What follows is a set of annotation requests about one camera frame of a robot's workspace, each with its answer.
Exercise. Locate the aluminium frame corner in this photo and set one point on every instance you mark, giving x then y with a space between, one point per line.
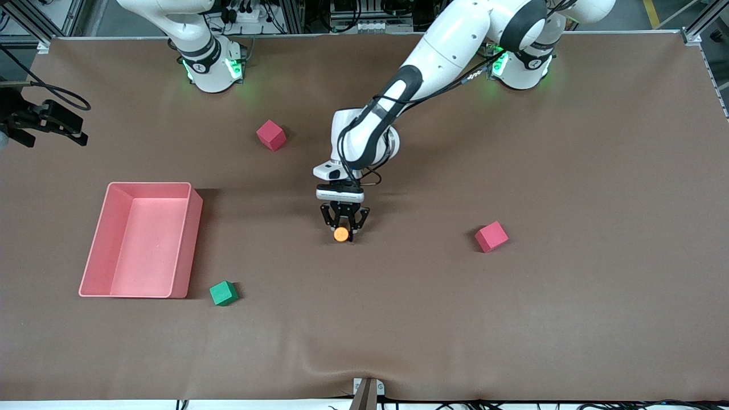
691 37

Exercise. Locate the aluminium frame strut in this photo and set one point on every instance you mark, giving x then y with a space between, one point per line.
35 20

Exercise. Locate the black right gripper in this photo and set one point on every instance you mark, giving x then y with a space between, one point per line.
24 118

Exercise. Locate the white power strip with plugs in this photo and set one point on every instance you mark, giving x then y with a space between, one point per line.
245 14

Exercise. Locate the brown table cloth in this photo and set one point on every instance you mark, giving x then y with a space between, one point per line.
512 313

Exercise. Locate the green foam cube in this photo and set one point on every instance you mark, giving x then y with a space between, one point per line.
223 293

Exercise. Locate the red foam cube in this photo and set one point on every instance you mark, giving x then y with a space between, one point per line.
491 237
270 135

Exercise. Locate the aluminium frame post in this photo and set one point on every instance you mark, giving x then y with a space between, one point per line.
293 17

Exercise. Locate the orange capped push button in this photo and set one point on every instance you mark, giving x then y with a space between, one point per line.
341 234

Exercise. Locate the pink plastic bin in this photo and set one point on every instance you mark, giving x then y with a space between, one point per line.
142 245

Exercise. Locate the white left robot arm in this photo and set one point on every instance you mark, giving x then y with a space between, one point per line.
450 45

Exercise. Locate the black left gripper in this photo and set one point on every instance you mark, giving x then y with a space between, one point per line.
342 212

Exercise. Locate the brown post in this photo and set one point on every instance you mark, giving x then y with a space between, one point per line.
364 398

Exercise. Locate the silver table bracket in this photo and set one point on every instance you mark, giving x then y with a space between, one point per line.
380 388

